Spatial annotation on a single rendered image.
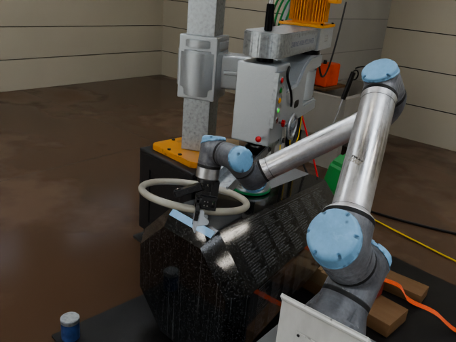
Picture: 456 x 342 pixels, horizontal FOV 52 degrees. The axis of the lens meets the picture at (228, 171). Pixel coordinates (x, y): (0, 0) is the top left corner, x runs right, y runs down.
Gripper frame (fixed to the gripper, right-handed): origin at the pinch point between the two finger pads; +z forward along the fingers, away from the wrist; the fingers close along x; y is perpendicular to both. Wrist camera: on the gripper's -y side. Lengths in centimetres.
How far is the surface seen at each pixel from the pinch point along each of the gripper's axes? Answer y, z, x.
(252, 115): 25, -43, 66
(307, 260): 70, 31, 64
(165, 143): -19, -6, 161
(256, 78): 23, -61, 63
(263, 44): 23, -78, 56
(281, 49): 32, -77, 59
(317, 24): 60, -99, 109
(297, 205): 60, 3, 74
